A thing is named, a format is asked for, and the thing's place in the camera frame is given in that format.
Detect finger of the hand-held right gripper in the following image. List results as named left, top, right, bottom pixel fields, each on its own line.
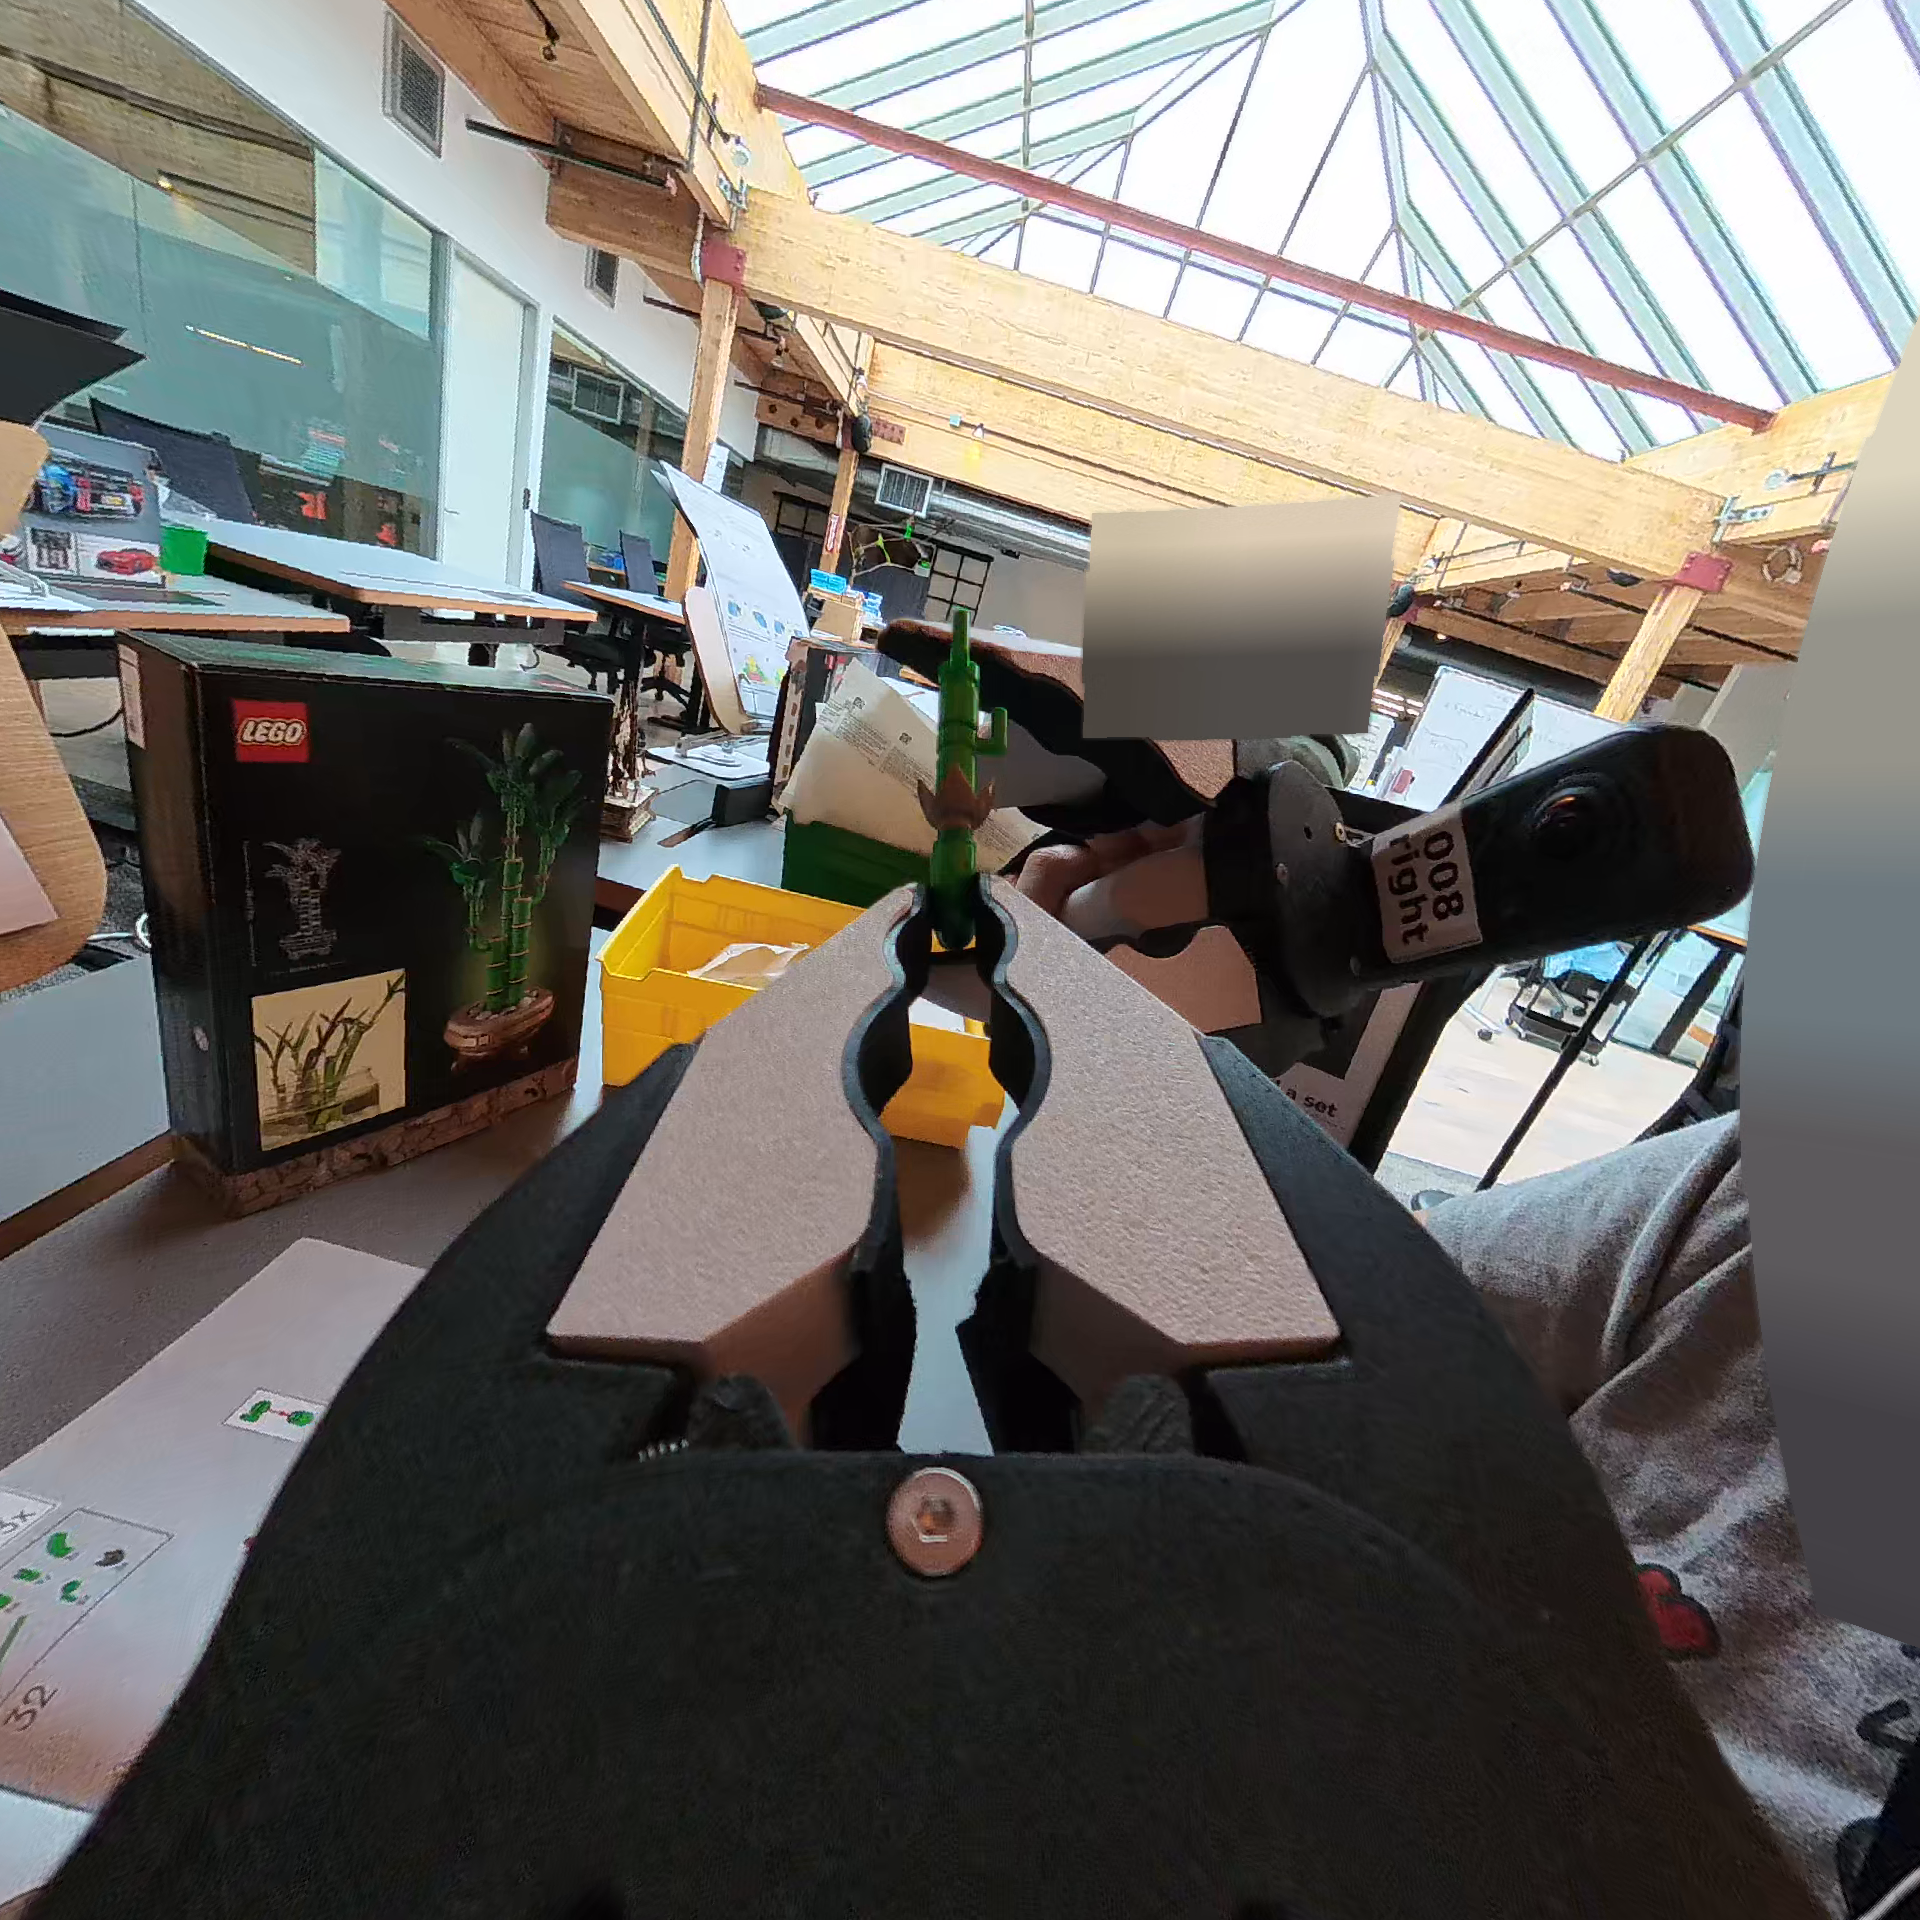
left=877, top=618, right=1249, bottom=819
left=1020, top=831, right=1269, bottom=1037

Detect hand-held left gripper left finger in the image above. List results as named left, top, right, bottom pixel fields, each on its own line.
left=547, top=884, right=922, bottom=1450

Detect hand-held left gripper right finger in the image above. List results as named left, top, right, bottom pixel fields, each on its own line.
left=961, top=877, right=1344, bottom=1450

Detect green lego bamboo stalk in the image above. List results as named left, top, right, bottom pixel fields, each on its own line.
left=919, top=609, right=1011, bottom=953

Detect black lego set box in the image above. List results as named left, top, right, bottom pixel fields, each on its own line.
left=117, top=631, right=617, bottom=1215

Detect lego instruction booklet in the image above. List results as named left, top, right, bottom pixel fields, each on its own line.
left=0, top=1236, right=431, bottom=1818

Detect lego car box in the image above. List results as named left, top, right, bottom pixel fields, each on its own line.
left=24, top=427, right=167, bottom=587

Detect printed paper sheets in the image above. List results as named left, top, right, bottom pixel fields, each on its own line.
left=779, top=661, right=1052, bottom=873

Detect yellow plastic bin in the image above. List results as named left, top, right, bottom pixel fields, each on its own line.
left=596, top=866, right=1009, bottom=1149

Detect whiteboard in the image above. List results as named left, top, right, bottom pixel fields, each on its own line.
left=1380, top=667, right=1623, bottom=811

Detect green plastic bin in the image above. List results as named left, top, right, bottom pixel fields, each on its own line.
left=779, top=809, right=962, bottom=909

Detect wooden clipboard with instruction sheet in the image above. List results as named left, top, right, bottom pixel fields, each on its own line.
left=657, top=461, right=817, bottom=737

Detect wooden mechanical model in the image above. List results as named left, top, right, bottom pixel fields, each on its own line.
left=599, top=703, right=663, bottom=842

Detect grey top office desk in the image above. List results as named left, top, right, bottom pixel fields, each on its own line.
left=563, top=577, right=695, bottom=722
left=0, top=577, right=351, bottom=647
left=201, top=517, right=596, bottom=662

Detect wooden chair back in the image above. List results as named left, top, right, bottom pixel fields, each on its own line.
left=0, top=421, right=109, bottom=993

